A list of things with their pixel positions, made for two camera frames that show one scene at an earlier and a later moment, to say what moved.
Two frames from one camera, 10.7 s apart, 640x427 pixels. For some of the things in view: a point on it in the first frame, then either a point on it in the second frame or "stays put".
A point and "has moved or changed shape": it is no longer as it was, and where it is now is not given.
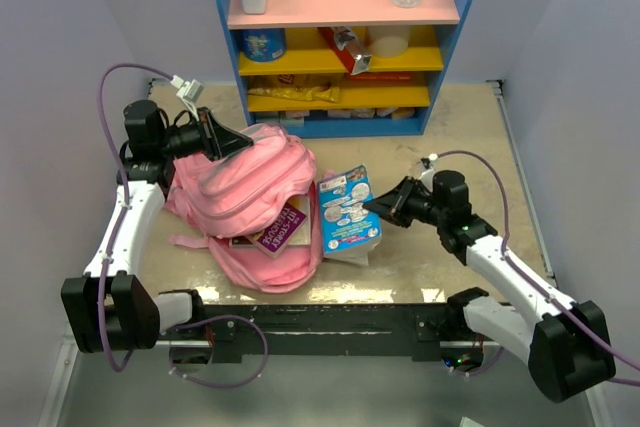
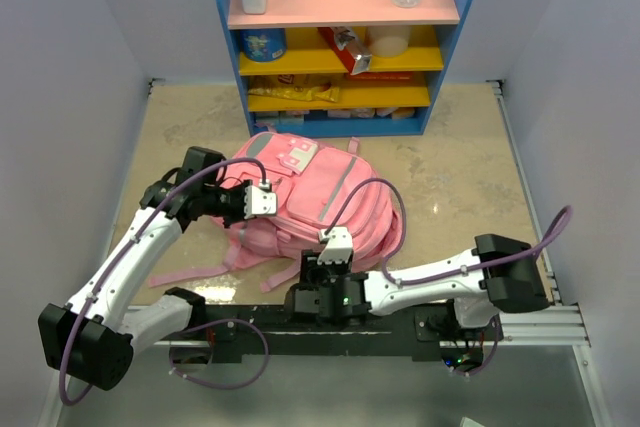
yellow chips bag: (296, 87) stays put
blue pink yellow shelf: (333, 56) stays put
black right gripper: (393, 204) to (310, 269)
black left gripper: (217, 140) to (240, 215)
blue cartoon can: (267, 44) stays put
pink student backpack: (242, 191) has moved or changed shape
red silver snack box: (344, 40) stays put
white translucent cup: (388, 40) stays put
